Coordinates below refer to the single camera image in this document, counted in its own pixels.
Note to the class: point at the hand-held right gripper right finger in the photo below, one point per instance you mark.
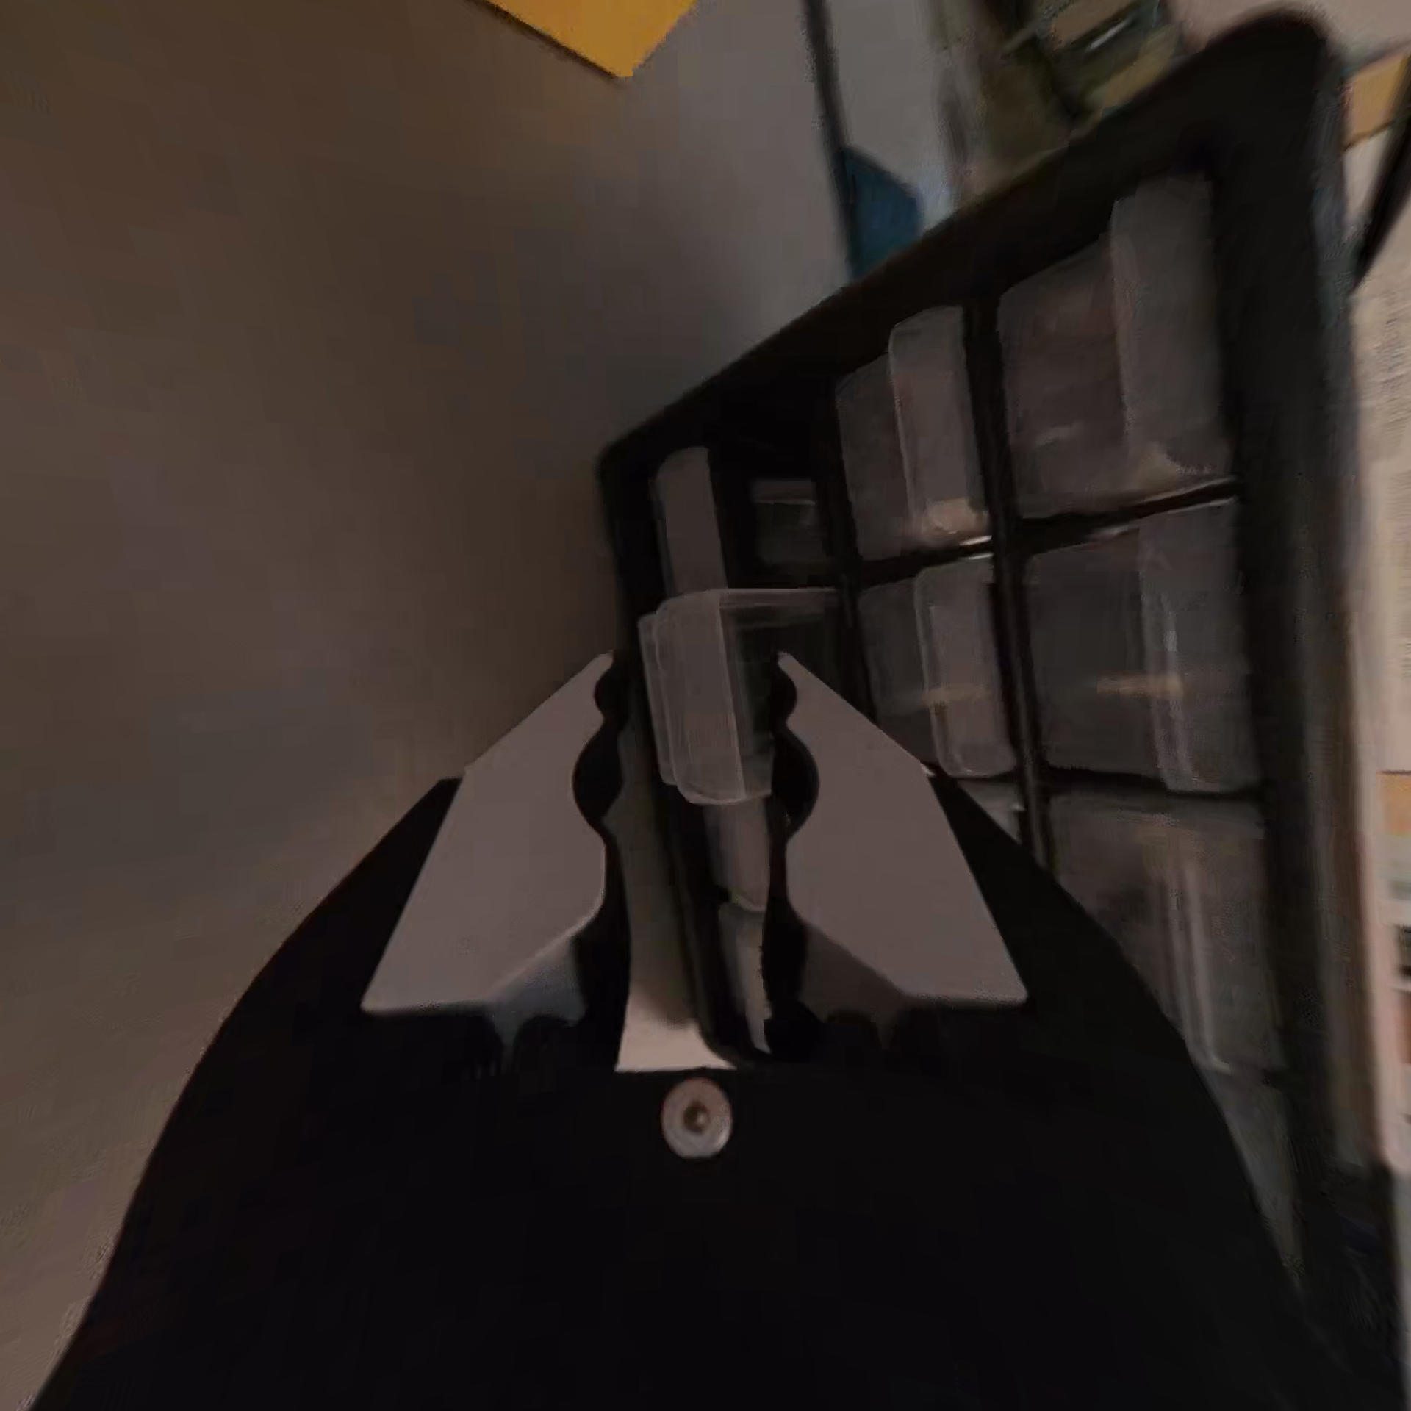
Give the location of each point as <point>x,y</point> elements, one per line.
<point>893,871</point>

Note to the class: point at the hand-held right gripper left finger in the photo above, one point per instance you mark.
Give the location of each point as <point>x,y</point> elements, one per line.
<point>496,871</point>

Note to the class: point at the small clear plastic drawer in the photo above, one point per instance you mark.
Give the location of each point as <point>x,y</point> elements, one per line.
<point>706,706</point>

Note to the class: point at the black drawer cabinet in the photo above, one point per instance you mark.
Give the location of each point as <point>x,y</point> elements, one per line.
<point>1291,551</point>

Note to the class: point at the grid of clear drawers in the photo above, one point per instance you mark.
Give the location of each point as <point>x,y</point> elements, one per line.
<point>1114,363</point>

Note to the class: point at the blue bin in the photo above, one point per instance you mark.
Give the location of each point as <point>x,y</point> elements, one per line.
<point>883,215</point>

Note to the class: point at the printed instruction sheet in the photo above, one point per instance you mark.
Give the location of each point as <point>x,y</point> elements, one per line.
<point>1391,441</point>

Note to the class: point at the dark metal pole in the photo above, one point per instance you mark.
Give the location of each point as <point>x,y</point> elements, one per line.
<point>827,121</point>

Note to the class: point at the yellow plastic bin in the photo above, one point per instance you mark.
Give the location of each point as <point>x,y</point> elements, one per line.
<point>607,27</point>

